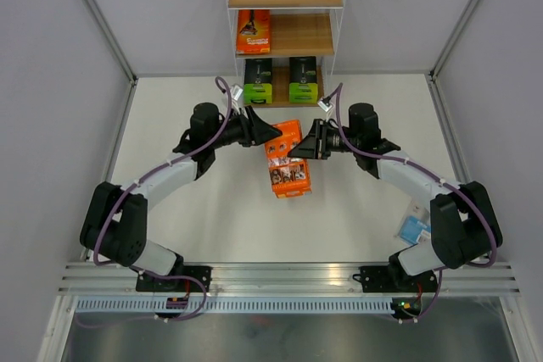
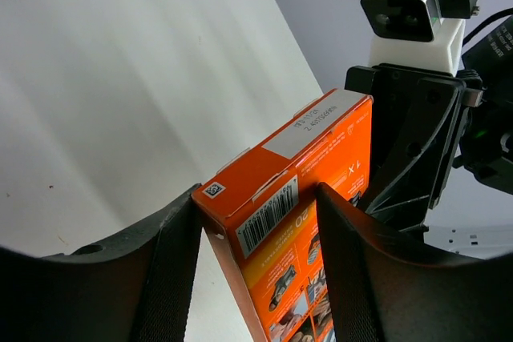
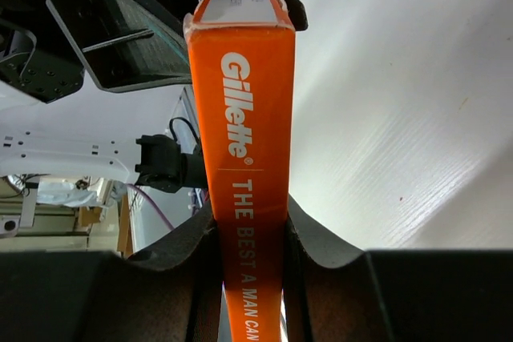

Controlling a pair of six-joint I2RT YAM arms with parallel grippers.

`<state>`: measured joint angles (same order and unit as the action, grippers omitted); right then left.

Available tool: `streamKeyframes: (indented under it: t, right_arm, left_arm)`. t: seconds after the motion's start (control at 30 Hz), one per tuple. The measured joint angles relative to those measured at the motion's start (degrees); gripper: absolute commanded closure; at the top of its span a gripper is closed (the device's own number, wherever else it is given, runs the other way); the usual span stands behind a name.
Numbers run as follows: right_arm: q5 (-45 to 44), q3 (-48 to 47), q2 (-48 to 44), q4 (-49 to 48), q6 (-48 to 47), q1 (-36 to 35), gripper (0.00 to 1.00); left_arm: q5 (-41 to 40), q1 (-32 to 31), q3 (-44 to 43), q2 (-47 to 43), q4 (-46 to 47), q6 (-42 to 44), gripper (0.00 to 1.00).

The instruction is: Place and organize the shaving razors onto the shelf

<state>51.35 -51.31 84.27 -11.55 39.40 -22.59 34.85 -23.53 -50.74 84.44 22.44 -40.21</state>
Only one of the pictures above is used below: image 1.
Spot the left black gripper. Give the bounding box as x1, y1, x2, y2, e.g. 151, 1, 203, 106
210, 106, 283, 150

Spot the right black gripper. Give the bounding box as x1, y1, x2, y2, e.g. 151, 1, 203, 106
287, 119, 360, 160

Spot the orange razor box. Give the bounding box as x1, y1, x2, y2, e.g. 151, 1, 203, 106
236, 9, 271, 55
265, 120, 311, 198

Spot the black green razor box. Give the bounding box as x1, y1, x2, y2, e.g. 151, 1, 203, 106
288, 56, 318, 103
244, 58, 272, 104

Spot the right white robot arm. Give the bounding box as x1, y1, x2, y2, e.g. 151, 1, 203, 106
288, 103, 503, 290

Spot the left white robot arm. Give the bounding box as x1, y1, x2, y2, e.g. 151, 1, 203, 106
80, 103, 282, 291

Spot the bottom wooden shelf board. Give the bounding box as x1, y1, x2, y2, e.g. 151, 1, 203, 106
252, 67, 317, 108

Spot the middle wooden shelf board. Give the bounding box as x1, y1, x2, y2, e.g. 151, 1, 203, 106
235, 13, 336, 58

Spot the blue clear razor blister pack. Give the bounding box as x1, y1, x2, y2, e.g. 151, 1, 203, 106
396, 201, 431, 246

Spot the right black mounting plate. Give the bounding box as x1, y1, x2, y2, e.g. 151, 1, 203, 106
352, 265, 438, 293

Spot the black mounting plate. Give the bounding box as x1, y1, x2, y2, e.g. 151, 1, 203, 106
352, 265, 438, 293
136, 265, 212, 293

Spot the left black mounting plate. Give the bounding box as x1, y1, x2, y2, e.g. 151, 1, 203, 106
136, 265, 212, 293

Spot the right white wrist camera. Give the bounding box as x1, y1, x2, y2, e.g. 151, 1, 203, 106
317, 97, 334, 113

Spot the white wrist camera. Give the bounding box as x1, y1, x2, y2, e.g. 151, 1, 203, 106
317, 97, 334, 113
230, 84, 244, 103

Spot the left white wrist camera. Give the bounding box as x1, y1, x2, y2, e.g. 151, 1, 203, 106
230, 84, 244, 103

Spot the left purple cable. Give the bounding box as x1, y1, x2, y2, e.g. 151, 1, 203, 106
76, 76, 234, 329

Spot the white wire shelf rack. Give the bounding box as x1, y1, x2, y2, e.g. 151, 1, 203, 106
226, 0, 347, 108

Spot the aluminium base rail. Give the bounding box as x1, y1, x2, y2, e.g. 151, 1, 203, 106
57, 262, 520, 297

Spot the slotted cable duct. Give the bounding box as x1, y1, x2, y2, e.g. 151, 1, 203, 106
76, 296, 393, 315

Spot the left aluminium corner post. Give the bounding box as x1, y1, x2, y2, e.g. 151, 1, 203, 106
82, 0, 137, 85

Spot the aluminium corner post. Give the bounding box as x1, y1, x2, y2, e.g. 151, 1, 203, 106
82, 0, 137, 85
427, 0, 483, 82

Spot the right aluminium corner post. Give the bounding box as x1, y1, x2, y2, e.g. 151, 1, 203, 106
427, 0, 483, 82

